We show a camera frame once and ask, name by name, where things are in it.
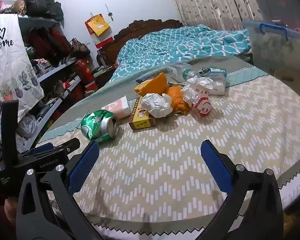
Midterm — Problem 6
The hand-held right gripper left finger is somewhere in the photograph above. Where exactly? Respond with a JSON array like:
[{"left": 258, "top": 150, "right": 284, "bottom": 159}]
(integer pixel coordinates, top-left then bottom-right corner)
[{"left": 16, "top": 141, "right": 108, "bottom": 240}]

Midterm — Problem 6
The orange peel wedge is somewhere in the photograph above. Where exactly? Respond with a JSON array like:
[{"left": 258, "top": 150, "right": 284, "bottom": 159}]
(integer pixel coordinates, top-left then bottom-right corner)
[{"left": 134, "top": 72, "right": 167, "bottom": 97}]

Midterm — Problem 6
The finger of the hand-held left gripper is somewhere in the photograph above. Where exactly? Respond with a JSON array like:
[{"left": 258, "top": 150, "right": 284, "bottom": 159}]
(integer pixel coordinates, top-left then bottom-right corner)
[
  {"left": 23, "top": 142, "right": 54, "bottom": 156},
  {"left": 50, "top": 138, "right": 81, "bottom": 155}
]

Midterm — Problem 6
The crushed green drink can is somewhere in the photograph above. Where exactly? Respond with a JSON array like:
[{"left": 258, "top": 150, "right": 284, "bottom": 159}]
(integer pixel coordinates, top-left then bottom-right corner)
[{"left": 80, "top": 110, "right": 120, "bottom": 144}]

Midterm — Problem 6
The red bag with grey stripe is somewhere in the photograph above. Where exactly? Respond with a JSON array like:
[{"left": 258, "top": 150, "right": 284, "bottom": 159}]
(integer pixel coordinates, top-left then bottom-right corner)
[{"left": 75, "top": 60, "right": 97, "bottom": 93}]

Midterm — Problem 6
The crumpled white paper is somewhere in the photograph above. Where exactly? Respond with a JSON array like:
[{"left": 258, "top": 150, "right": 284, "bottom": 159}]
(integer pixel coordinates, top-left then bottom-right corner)
[{"left": 140, "top": 93, "right": 173, "bottom": 118}]

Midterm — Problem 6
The clear plastic bottle green label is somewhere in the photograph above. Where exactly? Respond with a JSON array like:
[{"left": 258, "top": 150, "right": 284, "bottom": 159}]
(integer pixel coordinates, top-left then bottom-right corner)
[{"left": 166, "top": 64, "right": 203, "bottom": 82}]

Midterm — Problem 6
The dark green bag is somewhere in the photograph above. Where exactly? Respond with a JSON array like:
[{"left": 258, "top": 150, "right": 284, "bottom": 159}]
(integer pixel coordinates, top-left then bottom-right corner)
[{"left": 45, "top": 0, "right": 64, "bottom": 22}]

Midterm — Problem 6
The red yellow wall calendar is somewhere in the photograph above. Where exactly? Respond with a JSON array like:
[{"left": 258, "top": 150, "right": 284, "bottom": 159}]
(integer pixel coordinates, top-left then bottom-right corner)
[{"left": 85, "top": 15, "right": 114, "bottom": 48}]

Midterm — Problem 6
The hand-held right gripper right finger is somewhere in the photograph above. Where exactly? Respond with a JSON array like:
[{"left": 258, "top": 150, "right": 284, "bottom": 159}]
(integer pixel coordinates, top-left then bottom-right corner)
[{"left": 197, "top": 140, "right": 285, "bottom": 240}]

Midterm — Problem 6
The teal patterned blanket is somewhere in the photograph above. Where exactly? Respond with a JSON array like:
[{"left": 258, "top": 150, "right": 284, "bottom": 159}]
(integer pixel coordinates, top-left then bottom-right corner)
[{"left": 107, "top": 24, "right": 252, "bottom": 82}]

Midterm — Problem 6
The white cactus print tote bag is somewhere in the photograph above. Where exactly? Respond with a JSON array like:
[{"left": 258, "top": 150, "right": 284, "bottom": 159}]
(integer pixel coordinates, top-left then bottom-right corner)
[{"left": 0, "top": 14, "right": 45, "bottom": 123}]

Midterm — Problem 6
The beige patterned curtain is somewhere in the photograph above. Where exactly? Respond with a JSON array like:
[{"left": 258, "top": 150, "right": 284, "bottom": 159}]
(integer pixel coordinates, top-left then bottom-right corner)
[{"left": 165, "top": 0, "right": 263, "bottom": 27}]

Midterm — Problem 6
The black puffy bag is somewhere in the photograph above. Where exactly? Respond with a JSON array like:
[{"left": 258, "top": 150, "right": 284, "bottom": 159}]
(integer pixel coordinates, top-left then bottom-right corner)
[{"left": 24, "top": 0, "right": 47, "bottom": 18}]

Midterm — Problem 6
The clear storage box blue handle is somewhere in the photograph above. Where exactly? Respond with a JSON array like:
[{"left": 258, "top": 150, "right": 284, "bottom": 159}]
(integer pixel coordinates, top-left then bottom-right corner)
[{"left": 242, "top": 20, "right": 300, "bottom": 80}]

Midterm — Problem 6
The grey plastic bag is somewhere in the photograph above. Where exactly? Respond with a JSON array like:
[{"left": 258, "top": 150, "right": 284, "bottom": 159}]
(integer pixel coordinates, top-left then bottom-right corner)
[{"left": 17, "top": 115, "right": 38, "bottom": 138}]

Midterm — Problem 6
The yellow cigarette box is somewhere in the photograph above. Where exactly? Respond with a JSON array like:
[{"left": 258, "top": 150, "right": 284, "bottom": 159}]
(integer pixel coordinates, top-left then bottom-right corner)
[{"left": 128, "top": 96, "right": 157, "bottom": 130}]

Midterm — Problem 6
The dark wooden headboard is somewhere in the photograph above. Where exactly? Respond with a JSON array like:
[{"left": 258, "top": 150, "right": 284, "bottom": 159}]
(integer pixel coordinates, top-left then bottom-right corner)
[{"left": 96, "top": 19, "right": 184, "bottom": 67}]

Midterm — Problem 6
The crumpled printed paper wrapper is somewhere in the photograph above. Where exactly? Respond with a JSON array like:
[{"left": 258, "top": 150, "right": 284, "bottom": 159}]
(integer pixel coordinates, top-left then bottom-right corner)
[{"left": 182, "top": 76, "right": 213, "bottom": 117}]

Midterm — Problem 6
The grey metal shelf rack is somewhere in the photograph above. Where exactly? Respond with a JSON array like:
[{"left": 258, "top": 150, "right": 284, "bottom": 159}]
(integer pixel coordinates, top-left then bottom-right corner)
[{"left": 0, "top": 15, "right": 90, "bottom": 153}]

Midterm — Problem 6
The curled orange peel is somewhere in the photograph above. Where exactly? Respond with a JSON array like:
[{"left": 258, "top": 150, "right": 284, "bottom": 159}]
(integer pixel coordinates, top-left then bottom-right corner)
[{"left": 165, "top": 86, "right": 192, "bottom": 115}]

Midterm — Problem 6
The brown handbag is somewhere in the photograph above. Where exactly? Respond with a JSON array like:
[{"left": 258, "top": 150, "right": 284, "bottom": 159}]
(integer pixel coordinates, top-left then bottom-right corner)
[{"left": 70, "top": 39, "right": 89, "bottom": 55}]

